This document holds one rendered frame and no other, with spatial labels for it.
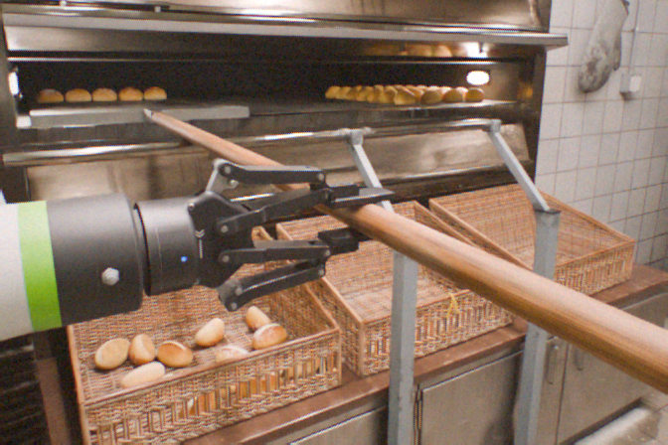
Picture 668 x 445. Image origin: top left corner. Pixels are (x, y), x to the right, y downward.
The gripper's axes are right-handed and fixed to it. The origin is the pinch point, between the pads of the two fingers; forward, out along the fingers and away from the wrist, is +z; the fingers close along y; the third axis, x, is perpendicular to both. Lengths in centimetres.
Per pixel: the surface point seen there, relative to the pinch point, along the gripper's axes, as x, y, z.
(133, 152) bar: -63, 2, -11
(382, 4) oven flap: -102, -34, 73
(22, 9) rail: -86, -25, -27
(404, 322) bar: -41, 40, 39
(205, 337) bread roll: -82, 55, 5
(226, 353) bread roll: -70, 54, 7
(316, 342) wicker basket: -52, 46, 23
